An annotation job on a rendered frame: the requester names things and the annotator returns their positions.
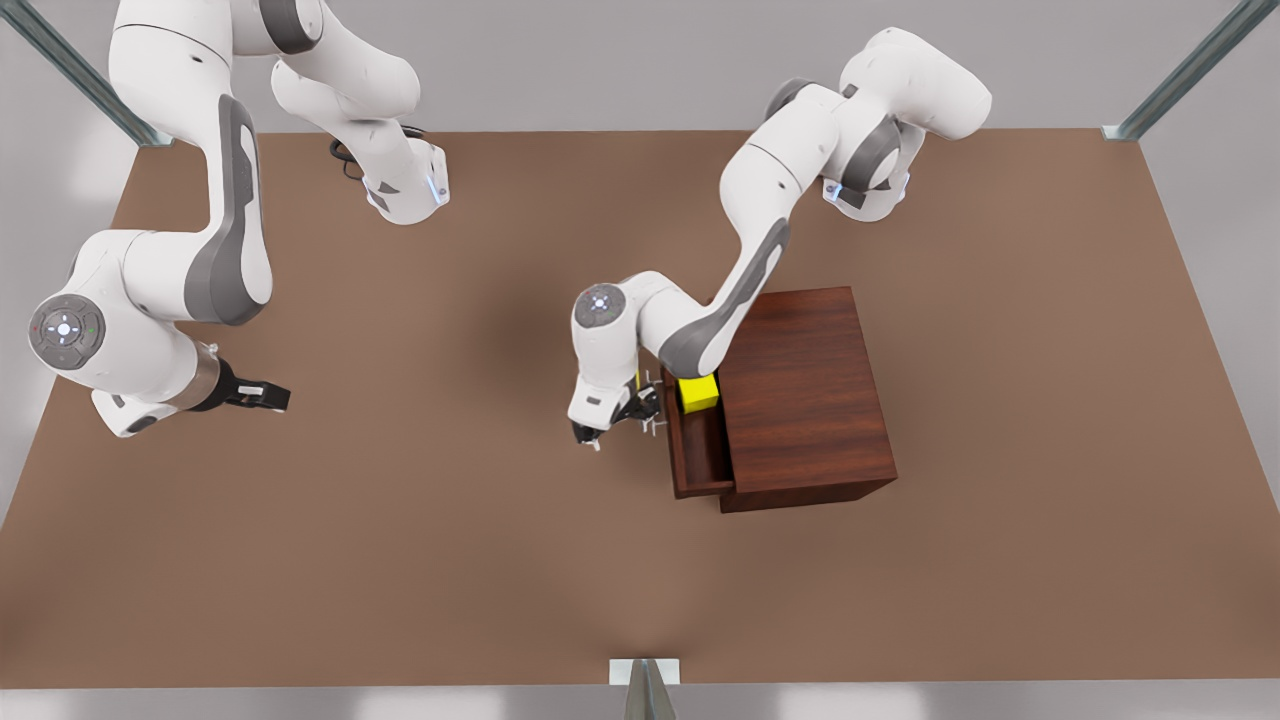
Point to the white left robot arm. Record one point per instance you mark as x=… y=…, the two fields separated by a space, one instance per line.
x=760 y=190

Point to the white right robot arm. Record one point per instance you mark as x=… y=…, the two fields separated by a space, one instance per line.
x=160 y=270

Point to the yellow block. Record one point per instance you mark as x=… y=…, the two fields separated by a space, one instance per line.
x=698 y=393

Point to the dark wooden cabinet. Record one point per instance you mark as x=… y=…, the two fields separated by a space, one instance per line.
x=805 y=390

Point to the silver frame post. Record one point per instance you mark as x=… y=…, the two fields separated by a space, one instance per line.
x=1190 y=70
x=80 y=70
x=645 y=685

